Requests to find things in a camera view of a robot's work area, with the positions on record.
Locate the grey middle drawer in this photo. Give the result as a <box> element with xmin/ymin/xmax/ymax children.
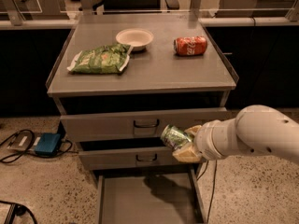
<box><xmin>78</xmin><ymin>144</ymin><xmax>214</xmax><ymax>171</ymax></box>

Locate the grey bottom drawer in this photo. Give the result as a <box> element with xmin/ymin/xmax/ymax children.
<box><xmin>95</xmin><ymin>173</ymin><xmax>206</xmax><ymax>224</ymax></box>

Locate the grey metal drawer cabinet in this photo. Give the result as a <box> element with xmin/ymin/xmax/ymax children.
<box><xmin>45</xmin><ymin>12</ymin><xmax>240</xmax><ymax>224</ymax></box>

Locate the blue electronics box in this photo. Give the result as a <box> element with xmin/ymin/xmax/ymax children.
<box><xmin>34</xmin><ymin>133</ymin><xmax>61</xmax><ymax>156</ymax></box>

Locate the green chip bag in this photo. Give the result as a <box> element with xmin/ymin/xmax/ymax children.
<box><xmin>67</xmin><ymin>44</ymin><xmax>133</xmax><ymax>75</ymax></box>

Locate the black cable on floor left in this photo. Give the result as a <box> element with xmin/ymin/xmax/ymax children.
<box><xmin>0</xmin><ymin>128</ymin><xmax>78</xmax><ymax>164</ymax></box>

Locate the red cola can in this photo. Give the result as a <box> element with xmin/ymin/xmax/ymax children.
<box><xmin>174</xmin><ymin>36</ymin><xmax>207</xmax><ymax>56</ymax></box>

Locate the grey flat device on floor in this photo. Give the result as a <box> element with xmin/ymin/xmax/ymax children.
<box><xmin>7</xmin><ymin>132</ymin><xmax>41</xmax><ymax>152</ymax></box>

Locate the white paper bowl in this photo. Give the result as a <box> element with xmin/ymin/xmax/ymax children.
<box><xmin>116</xmin><ymin>28</ymin><xmax>153</xmax><ymax>51</ymax></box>

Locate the black cable beside cabinet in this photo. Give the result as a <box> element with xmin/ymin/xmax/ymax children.
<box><xmin>195</xmin><ymin>159</ymin><xmax>220</xmax><ymax>224</ymax></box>

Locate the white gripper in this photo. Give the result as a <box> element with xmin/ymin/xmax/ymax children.
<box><xmin>172</xmin><ymin>119</ymin><xmax>249</xmax><ymax>163</ymax></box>

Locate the grey drawer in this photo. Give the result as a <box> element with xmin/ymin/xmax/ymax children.
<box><xmin>95</xmin><ymin>173</ymin><xmax>206</xmax><ymax>224</ymax></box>
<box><xmin>78</xmin><ymin>144</ymin><xmax>214</xmax><ymax>171</ymax></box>
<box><xmin>61</xmin><ymin>107</ymin><xmax>230</xmax><ymax>142</ymax></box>

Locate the black object bottom left corner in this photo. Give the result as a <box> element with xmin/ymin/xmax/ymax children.
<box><xmin>0</xmin><ymin>201</ymin><xmax>38</xmax><ymax>224</ymax></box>

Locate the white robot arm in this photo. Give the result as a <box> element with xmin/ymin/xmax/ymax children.
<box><xmin>173</xmin><ymin>105</ymin><xmax>299</xmax><ymax>164</ymax></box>

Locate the grey top drawer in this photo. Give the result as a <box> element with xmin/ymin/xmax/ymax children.
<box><xmin>61</xmin><ymin>107</ymin><xmax>230</xmax><ymax>142</ymax></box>

